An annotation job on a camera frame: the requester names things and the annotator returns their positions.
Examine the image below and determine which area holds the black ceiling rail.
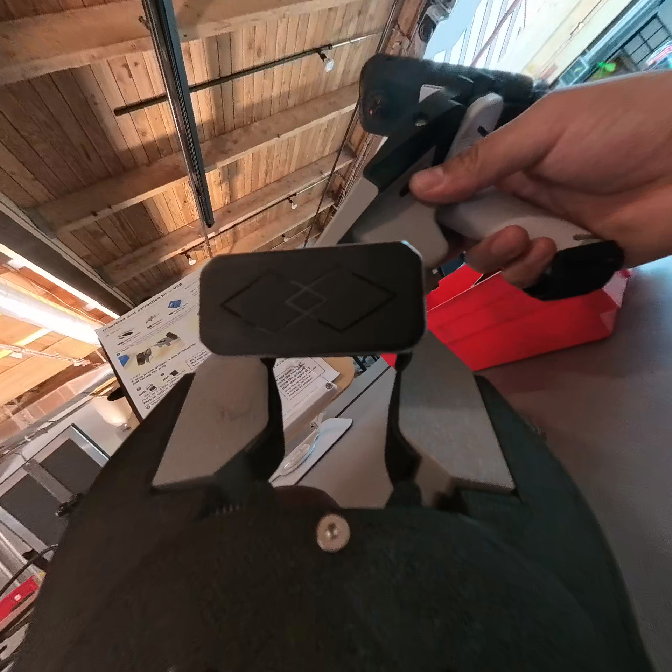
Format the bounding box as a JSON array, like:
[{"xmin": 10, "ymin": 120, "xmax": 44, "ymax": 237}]
[{"xmin": 141, "ymin": 0, "xmax": 216, "ymax": 228}]

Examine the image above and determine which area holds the red box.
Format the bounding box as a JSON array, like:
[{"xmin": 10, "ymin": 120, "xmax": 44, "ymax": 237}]
[{"xmin": 0, "ymin": 575, "xmax": 42, "ymax": 623}]

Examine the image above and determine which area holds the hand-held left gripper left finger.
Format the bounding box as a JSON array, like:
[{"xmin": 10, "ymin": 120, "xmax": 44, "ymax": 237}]
[{"xmin": 151, "ymin": 356, "xmax": 287, "ymax": 506}]

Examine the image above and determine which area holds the red plastic bin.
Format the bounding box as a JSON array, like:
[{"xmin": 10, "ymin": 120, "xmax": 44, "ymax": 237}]
[{"xmin": 380, "ymin": 265, "xmax": 630, "ymax": 372}]

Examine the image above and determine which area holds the instruction sheet board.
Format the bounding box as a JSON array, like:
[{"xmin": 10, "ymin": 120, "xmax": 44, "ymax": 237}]
[{"xmin": 96, "ymin": 296, "xmax": 342, "ymax": 421}]

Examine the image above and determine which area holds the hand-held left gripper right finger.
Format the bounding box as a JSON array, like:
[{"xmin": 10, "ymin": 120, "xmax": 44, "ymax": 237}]
[{"xmin": 385, "ymin": 333, "xmax": 516, "ymax": 506}]

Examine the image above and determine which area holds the white stand base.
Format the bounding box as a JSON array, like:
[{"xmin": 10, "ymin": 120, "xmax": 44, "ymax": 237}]
[{"xmin": 269, "ymin": 417, "xmax": 354, "ymax": 480}]

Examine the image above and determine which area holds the person's right hand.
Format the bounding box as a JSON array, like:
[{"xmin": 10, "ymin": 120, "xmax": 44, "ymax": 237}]
[{"xmin": 408, "ymin": 71, "xmax": 672, "ymax": 289}]

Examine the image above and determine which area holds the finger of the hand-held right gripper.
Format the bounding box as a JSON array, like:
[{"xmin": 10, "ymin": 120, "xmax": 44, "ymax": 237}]
[
  {"xmin": 310, "ymin": 177, "xmax": 380, "ymax": 249},
  {"xmin": 351, "ymin": 190, "xmax": 450, "ymax": 270}
]

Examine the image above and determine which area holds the grey cabinet panel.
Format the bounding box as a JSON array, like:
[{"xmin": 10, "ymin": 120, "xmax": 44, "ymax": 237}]
[{"xmin": 0, "ymin": 424, "xmax": 112, "ymax": 547}]

